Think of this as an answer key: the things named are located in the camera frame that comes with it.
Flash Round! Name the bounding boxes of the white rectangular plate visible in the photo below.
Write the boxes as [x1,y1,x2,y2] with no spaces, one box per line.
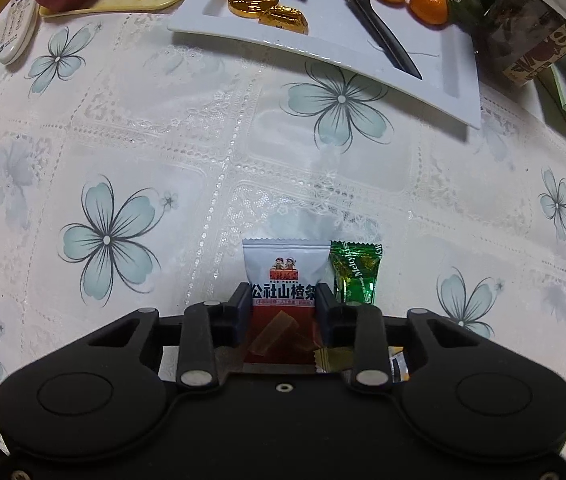
[168,0,480,128]

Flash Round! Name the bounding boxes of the black handled knife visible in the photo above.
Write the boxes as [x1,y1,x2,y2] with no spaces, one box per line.
[348,0,423,80]

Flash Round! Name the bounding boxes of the silver yellow foil packet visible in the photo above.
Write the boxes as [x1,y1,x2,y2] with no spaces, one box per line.
[314,347,410,382]

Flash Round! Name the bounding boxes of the red white hawthorn packet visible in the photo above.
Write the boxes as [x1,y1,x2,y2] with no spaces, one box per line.
[243,238,330,365]

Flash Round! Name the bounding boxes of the small green foil candy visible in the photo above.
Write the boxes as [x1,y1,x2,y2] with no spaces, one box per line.
[330,240,383,304]

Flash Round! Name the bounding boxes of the patterned paper box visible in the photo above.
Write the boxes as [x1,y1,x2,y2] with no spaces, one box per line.
[478,0,566,87]

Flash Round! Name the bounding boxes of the white floral tablecloth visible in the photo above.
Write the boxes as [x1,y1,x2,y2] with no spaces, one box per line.
[0,0,566,461]

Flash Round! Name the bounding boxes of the white remote control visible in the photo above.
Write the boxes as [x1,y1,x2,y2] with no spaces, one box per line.
[0,0,39,65]

